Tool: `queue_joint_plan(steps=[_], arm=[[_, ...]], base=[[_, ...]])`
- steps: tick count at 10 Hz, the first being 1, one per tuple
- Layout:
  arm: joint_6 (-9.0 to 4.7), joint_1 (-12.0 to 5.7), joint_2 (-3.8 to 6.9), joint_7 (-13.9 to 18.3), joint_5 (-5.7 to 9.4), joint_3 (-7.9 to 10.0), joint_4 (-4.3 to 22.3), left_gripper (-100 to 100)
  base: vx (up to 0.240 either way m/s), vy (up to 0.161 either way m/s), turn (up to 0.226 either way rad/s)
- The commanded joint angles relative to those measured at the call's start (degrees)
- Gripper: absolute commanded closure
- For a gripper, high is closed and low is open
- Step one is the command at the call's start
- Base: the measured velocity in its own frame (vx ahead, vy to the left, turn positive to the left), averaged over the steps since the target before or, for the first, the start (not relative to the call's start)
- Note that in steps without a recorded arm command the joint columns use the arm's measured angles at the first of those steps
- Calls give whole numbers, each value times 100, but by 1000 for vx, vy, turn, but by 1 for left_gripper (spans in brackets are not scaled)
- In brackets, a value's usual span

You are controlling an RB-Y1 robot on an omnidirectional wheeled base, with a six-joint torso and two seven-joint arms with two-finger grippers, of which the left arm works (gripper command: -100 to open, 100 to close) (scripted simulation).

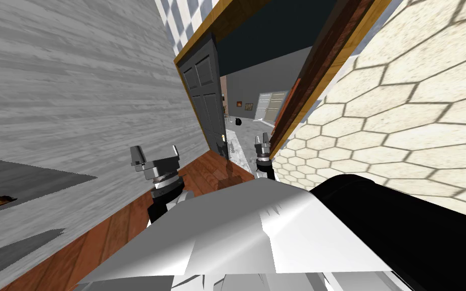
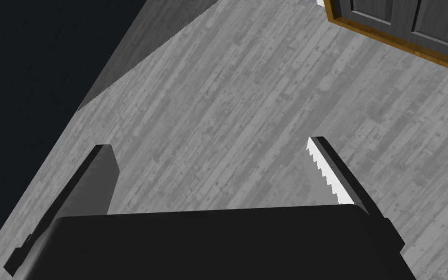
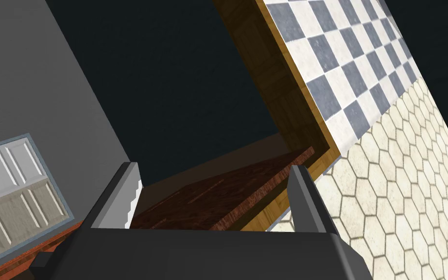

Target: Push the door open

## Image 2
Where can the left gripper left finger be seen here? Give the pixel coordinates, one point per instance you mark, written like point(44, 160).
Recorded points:
point(92, 186)

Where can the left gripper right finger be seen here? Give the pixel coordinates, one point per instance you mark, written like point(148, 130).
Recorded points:
point(334, 177)

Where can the grey panelled door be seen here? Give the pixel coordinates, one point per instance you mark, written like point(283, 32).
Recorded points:
point(410, 23)

